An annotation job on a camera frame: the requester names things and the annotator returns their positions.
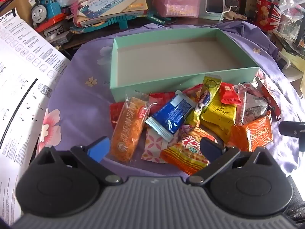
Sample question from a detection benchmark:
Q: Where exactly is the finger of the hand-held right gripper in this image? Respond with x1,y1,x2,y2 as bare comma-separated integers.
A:
278,121,305,152

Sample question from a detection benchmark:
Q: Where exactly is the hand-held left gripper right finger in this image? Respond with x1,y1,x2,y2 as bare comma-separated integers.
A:
189,137,274,187

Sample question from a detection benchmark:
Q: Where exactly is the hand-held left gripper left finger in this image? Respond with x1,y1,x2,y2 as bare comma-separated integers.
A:
35,136,121,186

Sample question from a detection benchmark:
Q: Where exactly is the red yellow noodle snack packet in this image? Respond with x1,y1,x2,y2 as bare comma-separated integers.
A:
160,126,218,176

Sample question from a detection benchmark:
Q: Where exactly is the orange cake packet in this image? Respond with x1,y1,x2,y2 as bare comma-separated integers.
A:
110,95,158,163

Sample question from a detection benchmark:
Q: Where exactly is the yellow square snack packet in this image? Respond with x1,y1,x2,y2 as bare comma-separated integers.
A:
200,89,237,144

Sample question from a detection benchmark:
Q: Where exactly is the translucent red snack packet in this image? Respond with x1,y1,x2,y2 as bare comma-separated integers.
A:
255,76,282,121

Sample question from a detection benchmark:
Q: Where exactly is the orange square snack packet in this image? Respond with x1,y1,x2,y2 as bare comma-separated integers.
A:
229,111,273,152

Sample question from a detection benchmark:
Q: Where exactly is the silver foil snack packet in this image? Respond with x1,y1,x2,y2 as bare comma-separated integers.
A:
236,92,268,126

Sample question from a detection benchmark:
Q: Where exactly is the blue snack packet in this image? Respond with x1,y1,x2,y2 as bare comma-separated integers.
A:
145,91,194,142

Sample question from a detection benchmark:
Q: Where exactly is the pink patterned white packet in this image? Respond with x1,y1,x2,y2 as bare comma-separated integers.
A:
141,126,181,164

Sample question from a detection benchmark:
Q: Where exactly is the small red candy packet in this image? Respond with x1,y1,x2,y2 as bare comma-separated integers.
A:
219,82,242,106

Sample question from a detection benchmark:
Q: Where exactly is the yellow-green long packet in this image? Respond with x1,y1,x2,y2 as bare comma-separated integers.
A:
185,75,222,127

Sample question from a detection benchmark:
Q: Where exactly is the mint green cardboard box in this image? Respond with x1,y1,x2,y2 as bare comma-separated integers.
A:
110,27,260,102

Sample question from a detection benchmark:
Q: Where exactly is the purple floral cloth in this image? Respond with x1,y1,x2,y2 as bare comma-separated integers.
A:
36,20,305,180

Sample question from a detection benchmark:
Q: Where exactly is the white side table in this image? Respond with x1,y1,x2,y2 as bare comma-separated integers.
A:
285,68,305,83

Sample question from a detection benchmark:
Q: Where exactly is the white power strip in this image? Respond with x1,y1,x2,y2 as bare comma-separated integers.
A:
276,50,292,70

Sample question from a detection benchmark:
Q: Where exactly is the cream cardboard box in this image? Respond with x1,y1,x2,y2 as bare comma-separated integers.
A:
285,45,305,73

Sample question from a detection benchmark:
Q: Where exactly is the white printed instruction sheet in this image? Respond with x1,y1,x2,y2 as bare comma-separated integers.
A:
0,8,71,221

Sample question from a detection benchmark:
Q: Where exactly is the red biscuit tin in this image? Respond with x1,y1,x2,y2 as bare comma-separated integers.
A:
256,0,282,31

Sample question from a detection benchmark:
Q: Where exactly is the black lettered box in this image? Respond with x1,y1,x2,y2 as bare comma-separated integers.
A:
43,25,73,44

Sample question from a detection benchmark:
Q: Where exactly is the beige toy hand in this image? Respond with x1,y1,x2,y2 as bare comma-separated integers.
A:
226,11,248,21

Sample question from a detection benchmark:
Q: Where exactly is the large clear plastic bag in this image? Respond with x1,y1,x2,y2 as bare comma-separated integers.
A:
276,0,305,29

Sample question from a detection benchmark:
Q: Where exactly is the teal plastic toy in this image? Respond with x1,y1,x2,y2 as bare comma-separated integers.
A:
69,11,167,32

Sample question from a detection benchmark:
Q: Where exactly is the mint green appliance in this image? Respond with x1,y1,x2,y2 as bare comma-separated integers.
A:
199,0,226,21

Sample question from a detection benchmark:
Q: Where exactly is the blue toy train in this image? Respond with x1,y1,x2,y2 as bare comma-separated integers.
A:
31,0,72,32

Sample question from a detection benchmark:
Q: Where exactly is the drawing mat toy box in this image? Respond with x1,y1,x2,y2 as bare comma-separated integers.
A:
76,0,149,27

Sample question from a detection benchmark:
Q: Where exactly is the white cable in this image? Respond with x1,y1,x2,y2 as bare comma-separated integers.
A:
220,5,239,21

